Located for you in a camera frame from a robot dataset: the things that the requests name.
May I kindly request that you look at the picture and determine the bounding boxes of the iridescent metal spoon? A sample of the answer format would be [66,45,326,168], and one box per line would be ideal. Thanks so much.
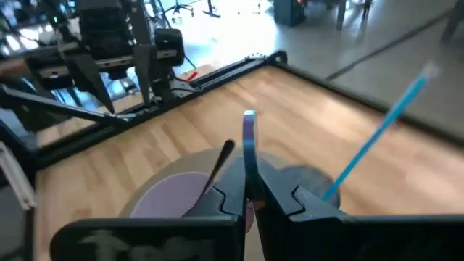
[241,109,259,201]

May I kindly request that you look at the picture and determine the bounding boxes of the black aluminium table frame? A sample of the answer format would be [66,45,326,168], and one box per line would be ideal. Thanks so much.
[0,49,464,171]

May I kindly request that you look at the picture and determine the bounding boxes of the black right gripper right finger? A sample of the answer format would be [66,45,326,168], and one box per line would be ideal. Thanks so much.
[254,159,464,261]

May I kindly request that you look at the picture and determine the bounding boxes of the black equipment box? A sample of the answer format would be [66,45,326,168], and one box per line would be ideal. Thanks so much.
[273,0,305,28]

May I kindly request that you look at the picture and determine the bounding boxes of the grey round placemat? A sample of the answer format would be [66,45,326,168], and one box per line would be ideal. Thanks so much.
[118,146,344,219]

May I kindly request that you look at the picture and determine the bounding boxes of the light blue drinking straw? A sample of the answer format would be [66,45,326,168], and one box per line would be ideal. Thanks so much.
[320,62,440,203]

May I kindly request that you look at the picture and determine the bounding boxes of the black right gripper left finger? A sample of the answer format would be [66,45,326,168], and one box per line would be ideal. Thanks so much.
[50,155,254,261]

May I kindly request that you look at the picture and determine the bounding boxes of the black metal fork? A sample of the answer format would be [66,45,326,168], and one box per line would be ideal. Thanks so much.
[197,138,236,204]

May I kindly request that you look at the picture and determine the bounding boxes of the black chair base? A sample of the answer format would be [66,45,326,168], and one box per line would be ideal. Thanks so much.
[159,0,195,18]

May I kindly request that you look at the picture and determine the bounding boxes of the silver aluminium bracket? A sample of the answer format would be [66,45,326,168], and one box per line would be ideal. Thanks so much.
[0,141,37,212]

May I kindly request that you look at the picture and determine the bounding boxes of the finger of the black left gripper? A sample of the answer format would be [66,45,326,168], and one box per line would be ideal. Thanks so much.
[132,43,163,108]
[62,50,116,115]

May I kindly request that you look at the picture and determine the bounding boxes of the lilac ribbed bowl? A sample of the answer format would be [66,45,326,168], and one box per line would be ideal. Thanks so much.
[129,170,257,235]

